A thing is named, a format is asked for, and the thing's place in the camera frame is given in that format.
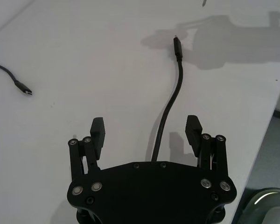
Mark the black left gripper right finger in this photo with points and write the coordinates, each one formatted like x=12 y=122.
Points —
x=194 y=137

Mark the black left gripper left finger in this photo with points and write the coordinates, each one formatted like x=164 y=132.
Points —
x=94 y=149

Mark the pale grey round robot part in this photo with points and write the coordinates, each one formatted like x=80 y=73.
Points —
x=268 y=207

